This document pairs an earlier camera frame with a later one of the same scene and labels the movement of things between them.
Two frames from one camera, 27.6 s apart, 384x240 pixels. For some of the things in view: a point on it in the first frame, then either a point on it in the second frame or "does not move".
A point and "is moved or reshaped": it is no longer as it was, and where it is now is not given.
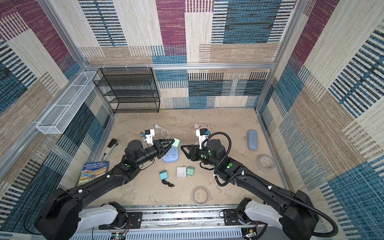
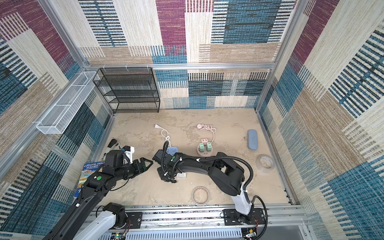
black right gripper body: x=199 y=155 to x=163 y=173
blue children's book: x=92 y=170 does not move
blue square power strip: x=171 y=156 does not move
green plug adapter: x=176 y=142 is moved or reshaped
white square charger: x=181 y=172 does not move
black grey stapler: x=112 y=146 does not move
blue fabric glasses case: x=252 y=135 does not move
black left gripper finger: x=166 y=149 to x=146 y=168
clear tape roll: x=200 y=196 does not move
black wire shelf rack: x=129 y=89 does not move
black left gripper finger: x=171 y=140 to x=142 y=160
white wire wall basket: x=59 y=117 does not move
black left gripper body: x=154 y=151 to x=133 y=169
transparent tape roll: x=265 y=163 does not move
